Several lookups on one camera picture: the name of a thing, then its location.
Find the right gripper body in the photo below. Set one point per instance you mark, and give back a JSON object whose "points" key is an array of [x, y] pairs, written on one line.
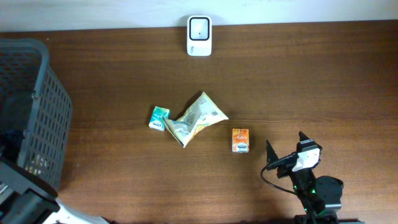
{"points": [[284, 171]]}

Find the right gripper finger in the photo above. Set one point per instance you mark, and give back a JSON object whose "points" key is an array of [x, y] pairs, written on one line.
{"points": [[272, 157], [302, 136]]}

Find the orange tissue pack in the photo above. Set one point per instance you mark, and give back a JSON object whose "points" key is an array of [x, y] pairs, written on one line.
{"points": [[240, 140]]}

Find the yellow snack bag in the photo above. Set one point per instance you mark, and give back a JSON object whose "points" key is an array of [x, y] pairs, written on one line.
{"points": [[199, 115]]}

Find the green tissue pack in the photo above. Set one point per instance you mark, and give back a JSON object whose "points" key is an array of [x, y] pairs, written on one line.
{"points": [[157, 119]]}

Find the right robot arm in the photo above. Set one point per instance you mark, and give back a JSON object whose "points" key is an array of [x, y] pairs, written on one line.
{"points": [[319, 196]]}

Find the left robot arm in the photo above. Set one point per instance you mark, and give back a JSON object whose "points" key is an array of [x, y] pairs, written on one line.
{"points": [[25, 198]]}

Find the white barcode scanner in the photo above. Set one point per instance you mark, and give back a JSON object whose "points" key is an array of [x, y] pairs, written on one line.
{"points": [[199, 36]]}

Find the grey plastic basket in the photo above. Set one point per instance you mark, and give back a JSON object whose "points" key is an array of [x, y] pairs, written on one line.
{"points": [[36, 110]]}

